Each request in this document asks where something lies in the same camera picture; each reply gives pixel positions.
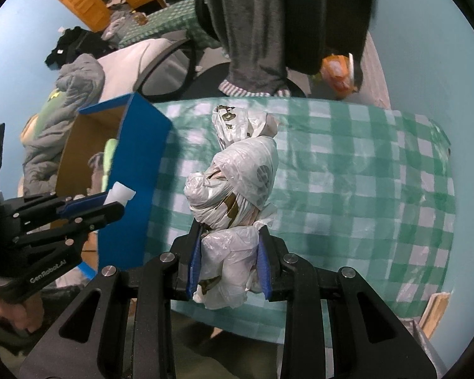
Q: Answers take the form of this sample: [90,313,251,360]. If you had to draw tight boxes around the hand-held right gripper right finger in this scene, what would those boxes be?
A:
[256,224,437,379]

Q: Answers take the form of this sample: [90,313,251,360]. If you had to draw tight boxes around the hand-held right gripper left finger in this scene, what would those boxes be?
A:
[19,221,204,379]

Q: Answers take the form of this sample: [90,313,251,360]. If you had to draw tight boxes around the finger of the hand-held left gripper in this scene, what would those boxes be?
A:
[12,201,125,249]
[2,191,109,227]

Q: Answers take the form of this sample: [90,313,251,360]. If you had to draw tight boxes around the white tissue piece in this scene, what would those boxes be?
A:
[103,182,136,207]

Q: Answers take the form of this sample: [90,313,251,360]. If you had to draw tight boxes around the lime green cloth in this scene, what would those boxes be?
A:
[103,138,119,190]

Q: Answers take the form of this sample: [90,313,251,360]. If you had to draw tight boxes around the blue cardboard box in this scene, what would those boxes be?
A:
[54,93,173,281]

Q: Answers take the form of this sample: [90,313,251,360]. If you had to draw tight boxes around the white plastic bag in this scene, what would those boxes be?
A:
[184,105,280,310]

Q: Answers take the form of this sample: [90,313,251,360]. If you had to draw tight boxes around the person's left hand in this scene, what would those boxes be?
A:
[0,289,44,332]

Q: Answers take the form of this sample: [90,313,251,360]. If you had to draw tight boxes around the grey fleece sock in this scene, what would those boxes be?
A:
[88,152,105,194]

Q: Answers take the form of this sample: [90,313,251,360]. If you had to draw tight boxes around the person's olive pants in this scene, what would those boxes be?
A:
[130,304,285,379]

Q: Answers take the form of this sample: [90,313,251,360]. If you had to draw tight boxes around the green plush toy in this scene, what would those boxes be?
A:
[33,89,80,127]

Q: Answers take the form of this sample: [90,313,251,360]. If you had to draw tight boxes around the grey comforter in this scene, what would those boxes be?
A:
[21,53,105,196]

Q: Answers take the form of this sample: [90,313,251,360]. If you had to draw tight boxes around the bed with white sheet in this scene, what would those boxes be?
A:
[97,39,190,103]

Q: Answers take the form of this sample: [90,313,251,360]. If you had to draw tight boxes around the pile of black clothes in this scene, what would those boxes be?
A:
[44,26,115,68]

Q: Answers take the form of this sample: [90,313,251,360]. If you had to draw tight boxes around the wooden board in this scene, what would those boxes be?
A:
[419,292,451,338]

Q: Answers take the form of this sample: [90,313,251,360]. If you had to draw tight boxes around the pile of grey clothes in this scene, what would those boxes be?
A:
[100,10,137,44]

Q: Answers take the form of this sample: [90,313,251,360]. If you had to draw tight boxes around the table with green checked cloth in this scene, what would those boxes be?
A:
[118,0,222,48]

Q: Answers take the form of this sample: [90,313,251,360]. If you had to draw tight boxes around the orange bag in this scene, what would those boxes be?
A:
[320,53,356,95]

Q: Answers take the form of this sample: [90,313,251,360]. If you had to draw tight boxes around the grey fleece garment striped cuffs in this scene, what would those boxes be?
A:
[197,0,291,97]

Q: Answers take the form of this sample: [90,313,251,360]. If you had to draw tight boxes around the black office chair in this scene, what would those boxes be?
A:
[136,0,376,101]

